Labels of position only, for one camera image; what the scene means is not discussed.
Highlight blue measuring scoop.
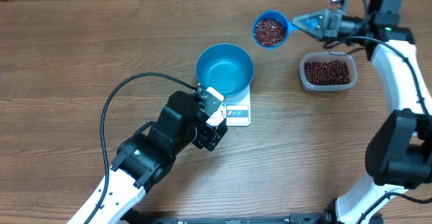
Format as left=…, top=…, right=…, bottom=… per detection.
left=252, top=10, right=298, bottom=49

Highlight red beans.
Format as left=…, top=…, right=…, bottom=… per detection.
left=304, top=59, right=351, bottom=86
left=253, top=19, right=286, bottom=47

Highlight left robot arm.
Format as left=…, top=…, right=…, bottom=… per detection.
left=70, top=87, right=227, bottom=223

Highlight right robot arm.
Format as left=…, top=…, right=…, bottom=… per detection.
left=292, top=0, right=431, bottom=223

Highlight white kitchen scale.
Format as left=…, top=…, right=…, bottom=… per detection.
left=207, top=86, right=251, bottom=127

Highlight teal bowl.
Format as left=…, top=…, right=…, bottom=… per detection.
left=196, top=43, right=254, bottom=98

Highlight clear plastic bean container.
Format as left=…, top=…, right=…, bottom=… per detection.
left=299, top=52, right=358, bottom=92

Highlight red beans in container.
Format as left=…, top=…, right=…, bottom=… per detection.
left=304, top=59, right=351, bottom=86

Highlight left black cable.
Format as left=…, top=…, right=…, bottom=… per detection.
left=82, top=72, right=198, bottom=224

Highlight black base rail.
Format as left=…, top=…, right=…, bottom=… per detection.
left=124, top=210, right=384, bottom=224

